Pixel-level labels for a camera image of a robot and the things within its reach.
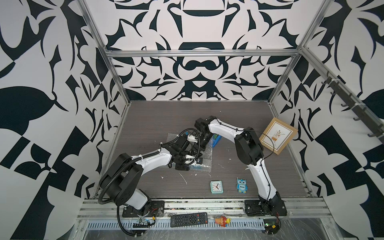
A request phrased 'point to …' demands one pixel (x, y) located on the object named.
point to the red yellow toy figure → (223, 221)
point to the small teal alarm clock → (216, 187)
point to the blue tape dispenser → (216, 139)
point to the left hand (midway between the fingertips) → (186, 158)
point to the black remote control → (189, 219)
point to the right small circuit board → (272, 226)
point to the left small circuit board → (140, 225)
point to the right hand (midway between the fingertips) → (192, 153)
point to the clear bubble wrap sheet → (206, 165)
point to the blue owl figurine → (242, 186)
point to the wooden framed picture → (277, 135)
